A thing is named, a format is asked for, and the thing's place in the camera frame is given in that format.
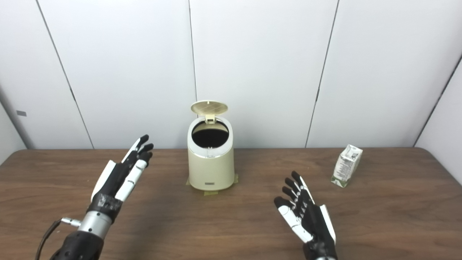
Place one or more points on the white green milk carton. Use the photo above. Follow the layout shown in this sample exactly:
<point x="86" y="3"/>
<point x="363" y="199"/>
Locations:
<point x="345" y="166"/>

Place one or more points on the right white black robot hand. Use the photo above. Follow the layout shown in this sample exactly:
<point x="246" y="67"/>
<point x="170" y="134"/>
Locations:
<point x="312" y="224"/>

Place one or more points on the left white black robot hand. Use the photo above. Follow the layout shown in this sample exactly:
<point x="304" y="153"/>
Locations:
<point x="115" y="180"/>

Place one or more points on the cream-colored lidded bin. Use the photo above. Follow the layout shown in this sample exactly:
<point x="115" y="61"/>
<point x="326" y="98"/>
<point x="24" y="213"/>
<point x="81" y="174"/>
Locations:
<point x="211" y="169"/>

